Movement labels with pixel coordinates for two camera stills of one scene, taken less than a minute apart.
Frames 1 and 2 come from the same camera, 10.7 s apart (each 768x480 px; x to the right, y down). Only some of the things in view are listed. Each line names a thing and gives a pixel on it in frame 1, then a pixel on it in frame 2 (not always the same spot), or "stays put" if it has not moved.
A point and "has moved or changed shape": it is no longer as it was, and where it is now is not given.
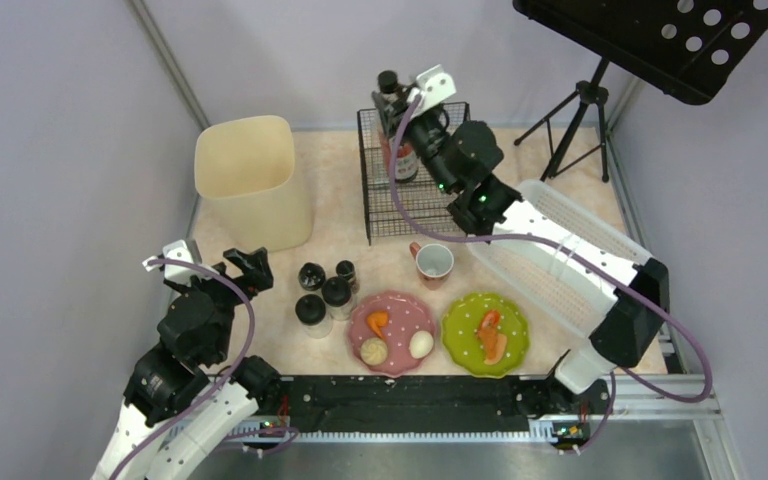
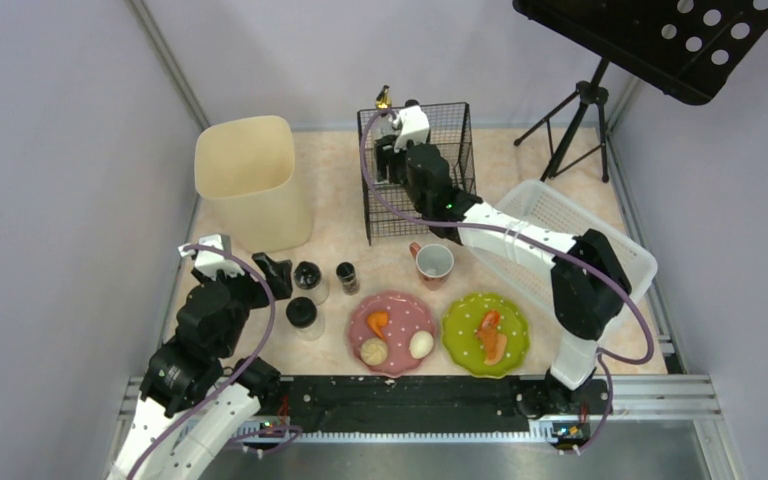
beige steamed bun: x=373 y=351 stays put
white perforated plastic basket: x=573 y=306 stays put
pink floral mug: x=433 y=261 stays put
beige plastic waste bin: x=253 y=191 stays put
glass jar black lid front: x=311 y=314 has moved or changed shape
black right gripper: x=407 y=115 to x=391 y=153
